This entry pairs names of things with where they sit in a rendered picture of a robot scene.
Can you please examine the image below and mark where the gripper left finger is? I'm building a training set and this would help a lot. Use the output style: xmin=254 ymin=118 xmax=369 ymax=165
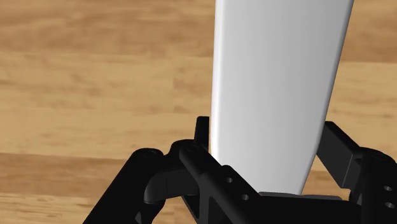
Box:
xmin=81 ymin=116 xmax=261 ymax=224

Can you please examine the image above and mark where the white tall tapered object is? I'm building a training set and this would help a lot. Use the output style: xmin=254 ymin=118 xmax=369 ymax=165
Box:
xmin=210 ymin=0 xmax=355 ymax=196

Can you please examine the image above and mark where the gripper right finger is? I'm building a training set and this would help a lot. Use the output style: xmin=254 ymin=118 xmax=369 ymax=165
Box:
xmin=316 ymin=121 xmax=397 ymax=224

